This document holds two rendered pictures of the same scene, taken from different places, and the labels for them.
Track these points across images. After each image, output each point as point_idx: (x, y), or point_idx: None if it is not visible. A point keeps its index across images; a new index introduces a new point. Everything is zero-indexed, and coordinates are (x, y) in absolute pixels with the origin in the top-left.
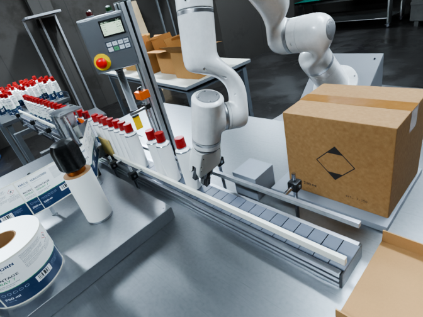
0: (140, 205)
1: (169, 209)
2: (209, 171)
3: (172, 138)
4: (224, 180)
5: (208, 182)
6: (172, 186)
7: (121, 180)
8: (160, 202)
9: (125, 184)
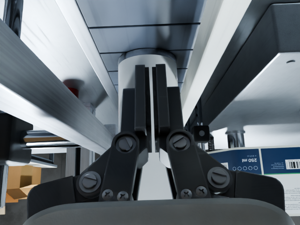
0: (285, 91)
1: (292, 47)
2: (161, 207)
3: (71, 160)
4: (8, 15)
5: (149, 85)
6: (180, 89)
7: (209, 127)
8: (261, 77)
9: (218, 122)
